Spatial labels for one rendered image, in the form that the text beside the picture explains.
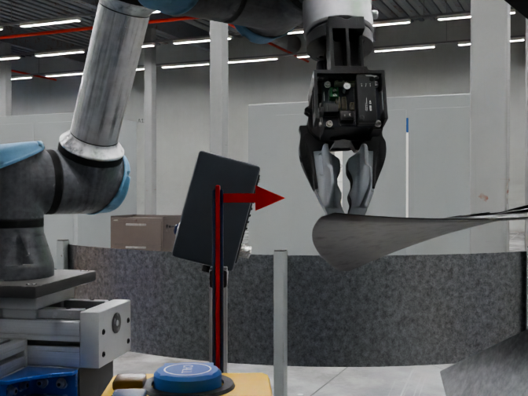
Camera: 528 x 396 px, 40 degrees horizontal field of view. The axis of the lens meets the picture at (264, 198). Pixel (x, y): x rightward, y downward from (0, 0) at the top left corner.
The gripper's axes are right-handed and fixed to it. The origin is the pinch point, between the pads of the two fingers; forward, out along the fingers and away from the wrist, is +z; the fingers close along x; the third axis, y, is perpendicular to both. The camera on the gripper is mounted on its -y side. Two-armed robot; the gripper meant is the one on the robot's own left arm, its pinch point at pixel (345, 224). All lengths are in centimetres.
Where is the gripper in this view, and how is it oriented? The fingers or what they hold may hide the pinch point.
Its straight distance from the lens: 74.5
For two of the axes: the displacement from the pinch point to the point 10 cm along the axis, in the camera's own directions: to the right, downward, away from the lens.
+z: 0.2, 9.6, -2.9
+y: 0.4, -2.9, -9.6
